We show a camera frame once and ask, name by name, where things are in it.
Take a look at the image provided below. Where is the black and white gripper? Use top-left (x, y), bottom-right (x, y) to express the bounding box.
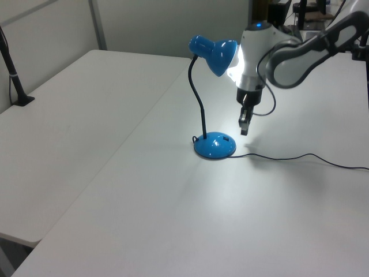
top-left (236, 77), bottom-right (265, 137)

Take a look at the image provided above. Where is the blue gooseneck desk lamp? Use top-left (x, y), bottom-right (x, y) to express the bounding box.
top-left (187, 34), bottom-right (240, 161)

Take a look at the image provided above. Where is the black monitor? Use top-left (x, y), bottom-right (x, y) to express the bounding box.
top-left (268, 0), bottom-right (292, 27)

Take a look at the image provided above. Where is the black monitor stand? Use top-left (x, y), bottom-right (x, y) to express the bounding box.
top-left (296, 0), bottom-right (308, 30)

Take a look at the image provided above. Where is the black pole with clamp base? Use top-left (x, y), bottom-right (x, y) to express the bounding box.
top-left (0, 25), bottom-right (36, 107)

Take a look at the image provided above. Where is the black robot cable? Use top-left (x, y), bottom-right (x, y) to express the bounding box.
top-left (253, 39), bottom-right (301, 117)

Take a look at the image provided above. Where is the black lamp power cable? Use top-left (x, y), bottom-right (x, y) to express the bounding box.
top-left (227, 152), bottom-right (369, 171)

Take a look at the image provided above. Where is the black table clamp mount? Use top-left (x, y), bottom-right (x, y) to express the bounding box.
top-left (350, 27), bottom-right (369, 62)

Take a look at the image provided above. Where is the grey partition frame post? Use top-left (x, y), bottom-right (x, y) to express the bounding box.
top-left (87, 0), bottom-right (108, 51)

